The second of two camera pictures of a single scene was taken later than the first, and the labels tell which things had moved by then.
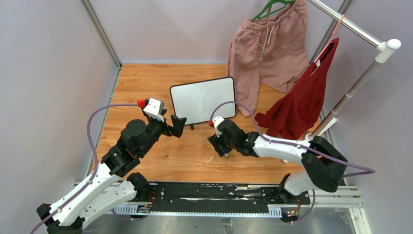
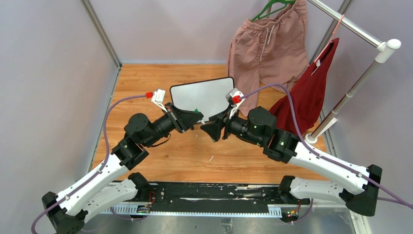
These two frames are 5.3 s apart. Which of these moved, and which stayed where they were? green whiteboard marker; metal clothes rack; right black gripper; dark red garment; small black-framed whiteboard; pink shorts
Moved: green whiteboard marker; right black gripper
Stayed: dark red garment; small black-framed whiteboard; metal clothes rack; pink shorts
